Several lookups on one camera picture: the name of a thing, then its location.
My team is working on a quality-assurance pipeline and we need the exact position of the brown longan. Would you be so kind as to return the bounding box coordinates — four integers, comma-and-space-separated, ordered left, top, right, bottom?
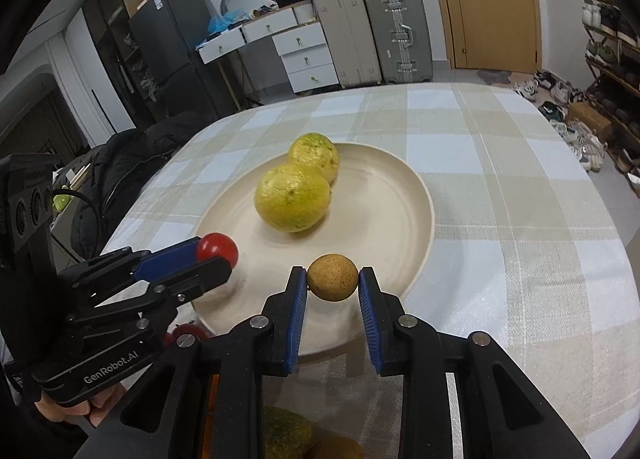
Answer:
305, 435, 364, 459
307, 253, 359, 302

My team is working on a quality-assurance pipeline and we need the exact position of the red tomato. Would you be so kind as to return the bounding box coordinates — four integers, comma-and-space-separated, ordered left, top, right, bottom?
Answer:
196, 233, 240, 268
164, 323, 210, 346

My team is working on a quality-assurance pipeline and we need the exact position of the yellow passion fruit front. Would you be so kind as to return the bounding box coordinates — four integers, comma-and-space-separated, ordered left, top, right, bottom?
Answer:
254, 163, 332, 233

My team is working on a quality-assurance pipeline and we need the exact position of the yellow passion fruit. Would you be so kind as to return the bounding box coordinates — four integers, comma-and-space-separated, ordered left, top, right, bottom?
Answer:
254, 163, 332, 233
288, 133, 340, 185

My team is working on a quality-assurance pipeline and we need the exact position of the orange mandarin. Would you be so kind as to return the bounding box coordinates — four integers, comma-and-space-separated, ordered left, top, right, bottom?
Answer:
201, 375, 219, 459

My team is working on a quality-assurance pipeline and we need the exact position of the wrinkled greenish passion fruit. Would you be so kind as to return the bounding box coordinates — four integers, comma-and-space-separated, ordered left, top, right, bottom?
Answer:
262, 406, 312, 459

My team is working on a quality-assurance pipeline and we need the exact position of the person's left hand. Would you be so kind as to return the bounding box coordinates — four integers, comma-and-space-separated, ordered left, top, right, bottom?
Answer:
34, 383, 129, 428

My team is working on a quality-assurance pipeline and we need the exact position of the cream round plate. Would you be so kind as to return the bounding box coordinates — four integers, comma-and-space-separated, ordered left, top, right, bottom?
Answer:
192, 142, 435, 335

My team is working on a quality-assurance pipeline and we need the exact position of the black jacket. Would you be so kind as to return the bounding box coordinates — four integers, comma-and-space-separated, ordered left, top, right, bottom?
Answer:
52, 111, 208, 261

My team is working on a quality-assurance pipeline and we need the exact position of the checkered tablecloth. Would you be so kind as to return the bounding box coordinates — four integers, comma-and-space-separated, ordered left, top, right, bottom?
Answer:
108, 83, 639, 458

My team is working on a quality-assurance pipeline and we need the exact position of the black refrigerator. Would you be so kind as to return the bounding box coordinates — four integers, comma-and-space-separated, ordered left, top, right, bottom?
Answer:
129, 0, 238, 122

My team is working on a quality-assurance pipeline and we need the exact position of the silver suitcase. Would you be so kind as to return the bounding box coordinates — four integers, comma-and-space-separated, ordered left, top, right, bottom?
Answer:
364, 0, 433, 84

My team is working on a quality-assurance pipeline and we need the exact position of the white drawer desk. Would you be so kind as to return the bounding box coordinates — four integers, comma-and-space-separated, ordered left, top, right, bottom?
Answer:
196, 0, 338, 94

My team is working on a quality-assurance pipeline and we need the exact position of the beige suitcase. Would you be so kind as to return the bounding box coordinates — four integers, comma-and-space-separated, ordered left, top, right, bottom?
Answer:
314, 0, 382, 88

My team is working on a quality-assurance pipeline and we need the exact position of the wooden door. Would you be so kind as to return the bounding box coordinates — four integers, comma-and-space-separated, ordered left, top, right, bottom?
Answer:
438, 0, 541, 73

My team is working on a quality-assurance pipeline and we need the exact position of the wooden shoe rack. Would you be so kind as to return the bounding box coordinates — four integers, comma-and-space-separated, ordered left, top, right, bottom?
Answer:
579, 0, 640, 140

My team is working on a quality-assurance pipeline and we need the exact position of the black cable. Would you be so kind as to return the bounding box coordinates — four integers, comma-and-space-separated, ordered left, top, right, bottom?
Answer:
52, 188, 104, 255

